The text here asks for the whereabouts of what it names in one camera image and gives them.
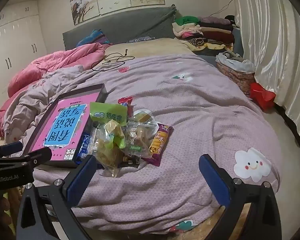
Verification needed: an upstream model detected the thin black cable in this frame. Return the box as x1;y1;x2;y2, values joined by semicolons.
91;49;135;72

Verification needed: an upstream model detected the purple cracker packet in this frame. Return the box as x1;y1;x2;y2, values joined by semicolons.
142;124;173;167

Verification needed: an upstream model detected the red bag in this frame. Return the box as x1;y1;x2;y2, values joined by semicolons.
249;82;276;112

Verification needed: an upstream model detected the green snack packet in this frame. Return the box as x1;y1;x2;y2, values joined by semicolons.
89;102;128;127

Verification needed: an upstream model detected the dark shallow cardboard box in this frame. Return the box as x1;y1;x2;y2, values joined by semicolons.
22;83;108;168

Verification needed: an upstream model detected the clear brown biscuit packet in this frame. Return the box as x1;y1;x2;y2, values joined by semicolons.
125;121;157;160

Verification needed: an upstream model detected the patterned fabric bag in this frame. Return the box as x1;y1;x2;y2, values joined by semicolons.
216;62;256;97

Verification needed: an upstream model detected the dark brown chocolate packet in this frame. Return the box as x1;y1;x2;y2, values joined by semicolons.
120;155;142;168

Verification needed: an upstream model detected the dark cloth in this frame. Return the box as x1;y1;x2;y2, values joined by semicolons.
225;15;238;28

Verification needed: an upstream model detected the pink duvet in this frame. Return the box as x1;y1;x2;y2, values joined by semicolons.
0;42;113;138

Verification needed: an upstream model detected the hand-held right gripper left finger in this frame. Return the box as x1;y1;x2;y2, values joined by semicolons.
16;154;98;240

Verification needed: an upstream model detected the pink and blue book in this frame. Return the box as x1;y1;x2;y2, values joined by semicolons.
30;91;102;155

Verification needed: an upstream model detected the stack of folded clothes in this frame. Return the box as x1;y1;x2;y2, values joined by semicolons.
172;15;240;53

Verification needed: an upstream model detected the pale blue cloth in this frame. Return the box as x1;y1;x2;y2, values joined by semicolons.
216;51;257;74

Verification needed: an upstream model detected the white wardrobe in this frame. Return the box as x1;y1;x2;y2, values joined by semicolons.
0;0;48;80

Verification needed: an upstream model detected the grey patterned cloth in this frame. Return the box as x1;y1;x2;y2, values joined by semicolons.
126;36;155;43

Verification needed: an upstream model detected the thin wall cable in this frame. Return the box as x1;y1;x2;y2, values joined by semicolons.
209;0;235;16

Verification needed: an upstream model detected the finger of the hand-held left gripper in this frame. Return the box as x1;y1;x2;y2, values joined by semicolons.
0;142;23;158
15;147;53;168

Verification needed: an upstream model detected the red cartoon snack packet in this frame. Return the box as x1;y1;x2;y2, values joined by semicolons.
118;96;133;117

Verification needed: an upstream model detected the clear yellow cake packet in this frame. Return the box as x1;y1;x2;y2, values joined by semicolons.
92;120;127;178

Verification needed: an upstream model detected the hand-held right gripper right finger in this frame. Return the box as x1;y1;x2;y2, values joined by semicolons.
199;154;283;240

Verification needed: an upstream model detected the yellow-green cloth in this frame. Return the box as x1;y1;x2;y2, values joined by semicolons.
0;202;18;235

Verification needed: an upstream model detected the cream satin curtain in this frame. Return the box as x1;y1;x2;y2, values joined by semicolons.
234;0;300;135

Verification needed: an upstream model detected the grey headboard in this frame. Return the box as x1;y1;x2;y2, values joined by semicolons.
62;6;177;52

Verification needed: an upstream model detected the blue foil snack packet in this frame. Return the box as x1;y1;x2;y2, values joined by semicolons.
75;127;97;162

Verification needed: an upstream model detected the lilac printed blanket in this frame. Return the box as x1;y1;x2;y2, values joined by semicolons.
0;55;282;230

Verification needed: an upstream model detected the blue striped cloth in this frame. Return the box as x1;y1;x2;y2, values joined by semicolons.
76;29;113;47

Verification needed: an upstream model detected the small beige cake packet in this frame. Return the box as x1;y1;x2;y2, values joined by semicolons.
131;109;155;124

